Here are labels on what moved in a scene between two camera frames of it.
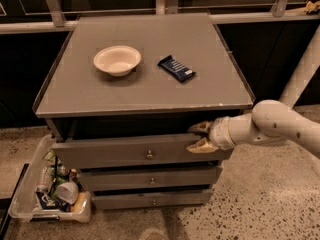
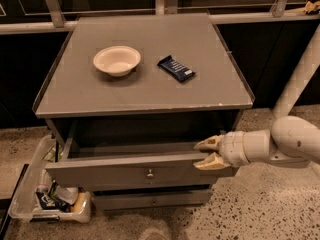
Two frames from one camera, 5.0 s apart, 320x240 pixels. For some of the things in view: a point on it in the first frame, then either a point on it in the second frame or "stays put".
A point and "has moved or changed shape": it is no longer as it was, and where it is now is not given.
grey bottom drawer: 138,199 stays put
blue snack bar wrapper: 179,71 stays put
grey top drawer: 135,151 has moved or changed shape
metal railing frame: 56,21 stays put
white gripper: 219,134 → 232,148
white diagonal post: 304,71 stays put
